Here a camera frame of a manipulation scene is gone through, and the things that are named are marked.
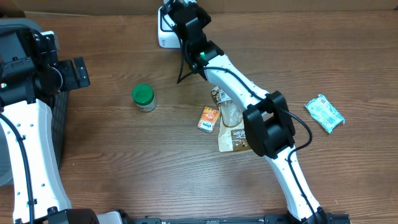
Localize green lid jar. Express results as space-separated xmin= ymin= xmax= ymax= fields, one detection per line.
xmin=132 ymin=83 xmax=157 ymax=112

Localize orange Kleenex tissue pack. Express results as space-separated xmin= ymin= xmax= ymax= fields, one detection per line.
xmin=197 ymin=106 xmax=220 ymax=133

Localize brown white snack pouch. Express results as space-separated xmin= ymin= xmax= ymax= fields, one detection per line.
xmin=211 ymin=86 xmax=251 ymax=152

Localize teal wet wipes pack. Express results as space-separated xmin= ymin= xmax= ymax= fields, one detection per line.
xmin=304 ymin=94 xmax=345 ymax=134

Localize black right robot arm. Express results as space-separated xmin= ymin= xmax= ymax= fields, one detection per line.
xmin=159 ymin=1 xmax=328 ymax=223

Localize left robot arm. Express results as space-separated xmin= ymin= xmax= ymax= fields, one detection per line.
xmin=1 ymin=24 xmax=124 ymax=223

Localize white barcode scanner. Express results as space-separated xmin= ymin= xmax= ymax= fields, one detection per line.
xmin=157 ymin=7 xmax=180 ymax=49

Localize grey plastic mesh basket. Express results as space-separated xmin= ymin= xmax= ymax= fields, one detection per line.
xmin=1 ymin=18 xmax=69 ymax=186

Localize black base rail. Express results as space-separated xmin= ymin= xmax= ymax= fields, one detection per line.
xmin=126 ymin=213 xmax=351 ymax=224

